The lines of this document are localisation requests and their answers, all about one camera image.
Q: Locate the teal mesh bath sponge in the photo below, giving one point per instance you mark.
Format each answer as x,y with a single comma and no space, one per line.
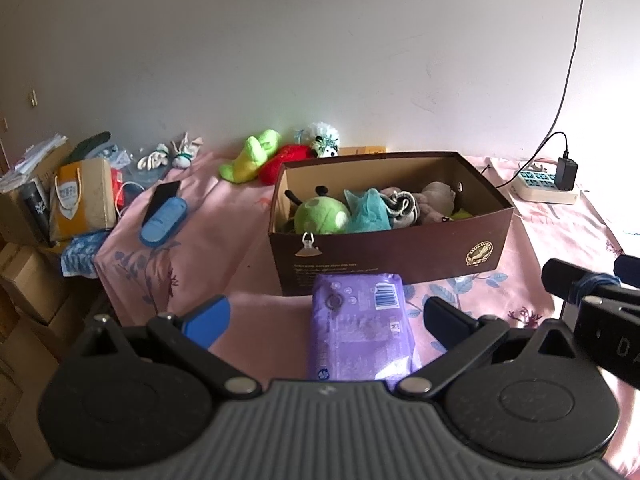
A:
367,210

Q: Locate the green bee plush toy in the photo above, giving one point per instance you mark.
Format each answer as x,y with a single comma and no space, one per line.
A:
320,215

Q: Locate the blue glasses case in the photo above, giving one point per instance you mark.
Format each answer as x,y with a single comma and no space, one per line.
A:
162,222

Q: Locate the brown cardboard box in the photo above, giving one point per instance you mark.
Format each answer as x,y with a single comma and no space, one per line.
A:
400,255

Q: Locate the black charger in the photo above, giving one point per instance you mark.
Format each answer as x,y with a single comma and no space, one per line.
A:
566,174

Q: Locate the purple plastic packet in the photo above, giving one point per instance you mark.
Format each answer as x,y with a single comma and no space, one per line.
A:
360,330

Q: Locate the pile of papers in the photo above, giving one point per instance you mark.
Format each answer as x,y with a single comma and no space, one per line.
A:
35,157

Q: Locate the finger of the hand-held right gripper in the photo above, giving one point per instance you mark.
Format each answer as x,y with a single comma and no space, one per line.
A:
629,267
567,275

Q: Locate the black bottle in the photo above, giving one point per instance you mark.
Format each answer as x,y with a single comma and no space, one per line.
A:
34,210

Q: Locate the pink plush bunny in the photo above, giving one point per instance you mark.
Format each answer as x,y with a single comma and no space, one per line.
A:
435,197

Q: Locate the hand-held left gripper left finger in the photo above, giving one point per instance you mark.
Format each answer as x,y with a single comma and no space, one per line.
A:
210,317

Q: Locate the brown paper bag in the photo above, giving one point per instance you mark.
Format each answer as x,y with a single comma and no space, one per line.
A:
82,200

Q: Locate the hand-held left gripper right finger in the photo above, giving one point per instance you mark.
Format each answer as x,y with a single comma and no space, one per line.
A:
442,317

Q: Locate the black phone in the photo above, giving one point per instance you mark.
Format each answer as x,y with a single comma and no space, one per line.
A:
162,192

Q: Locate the small wall fixture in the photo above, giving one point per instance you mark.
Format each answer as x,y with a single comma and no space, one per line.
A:
33,98

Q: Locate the white cotton glove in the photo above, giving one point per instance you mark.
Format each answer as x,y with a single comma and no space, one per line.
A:
152,159

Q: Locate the pink printed bed sheet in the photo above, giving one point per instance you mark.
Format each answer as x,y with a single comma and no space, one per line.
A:
225,240

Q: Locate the red packet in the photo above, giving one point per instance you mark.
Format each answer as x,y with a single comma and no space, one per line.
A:
118,185

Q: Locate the blue patterned cloth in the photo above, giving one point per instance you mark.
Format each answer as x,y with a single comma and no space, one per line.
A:
82,255

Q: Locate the white bundle with green tie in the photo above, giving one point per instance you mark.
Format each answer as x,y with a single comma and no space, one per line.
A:
184,152

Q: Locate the blue blister pack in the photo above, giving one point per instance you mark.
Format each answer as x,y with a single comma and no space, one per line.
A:
115,156

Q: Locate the lime green soft toy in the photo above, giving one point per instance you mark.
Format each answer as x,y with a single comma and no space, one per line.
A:
462,214

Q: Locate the dark green flat object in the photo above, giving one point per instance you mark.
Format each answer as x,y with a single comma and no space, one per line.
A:
92,142

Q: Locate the grey striped sock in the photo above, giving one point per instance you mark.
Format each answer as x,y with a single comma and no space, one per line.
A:
402,205

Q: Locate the red plush toy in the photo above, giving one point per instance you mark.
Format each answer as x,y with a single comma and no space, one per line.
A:
285,160

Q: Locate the white power strip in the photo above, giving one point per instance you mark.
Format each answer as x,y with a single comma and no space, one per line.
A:
535,185

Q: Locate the yellow book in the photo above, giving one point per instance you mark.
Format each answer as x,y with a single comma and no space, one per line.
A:
365,150

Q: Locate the green frog plush toy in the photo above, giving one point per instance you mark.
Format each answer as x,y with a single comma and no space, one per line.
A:
250,157

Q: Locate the stacked cardboard boxes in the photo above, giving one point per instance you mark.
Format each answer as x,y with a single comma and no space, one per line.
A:
35,290

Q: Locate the white panda plush toy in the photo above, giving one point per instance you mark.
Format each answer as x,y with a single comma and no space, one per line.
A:
325,142

